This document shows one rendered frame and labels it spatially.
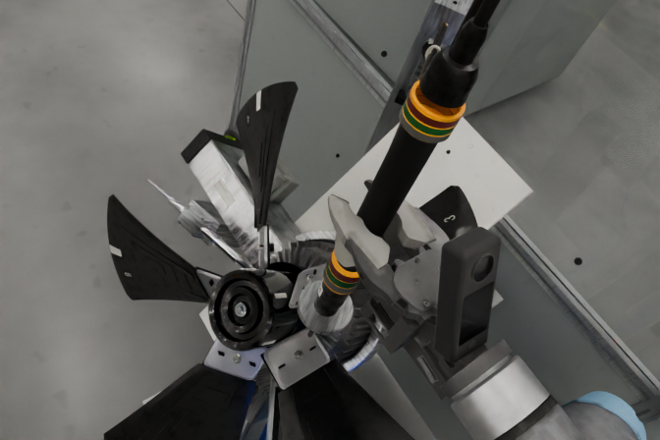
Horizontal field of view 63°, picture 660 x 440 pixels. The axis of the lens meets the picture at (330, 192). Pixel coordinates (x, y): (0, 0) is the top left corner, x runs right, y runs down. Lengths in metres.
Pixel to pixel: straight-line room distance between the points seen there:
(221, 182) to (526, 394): 0.75
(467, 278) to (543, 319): 1.04
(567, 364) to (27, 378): 1.65
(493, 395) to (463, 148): 0.59
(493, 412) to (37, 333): 1.86
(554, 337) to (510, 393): 1.00
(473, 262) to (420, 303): 0.08
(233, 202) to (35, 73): 2.04
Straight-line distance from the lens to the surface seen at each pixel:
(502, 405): 0.48
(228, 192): 1.06
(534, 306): 1.47
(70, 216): 2.41
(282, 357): 0.85
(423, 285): 0.50
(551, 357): 1.53
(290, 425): 0.83
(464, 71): 0.39
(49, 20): 3.29
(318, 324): 0.68
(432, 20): 1.05
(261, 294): 0.81
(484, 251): 0.44
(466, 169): 0.99
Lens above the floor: 1.97
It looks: 50 degrees down
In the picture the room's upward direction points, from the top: 22 degrees clockwise
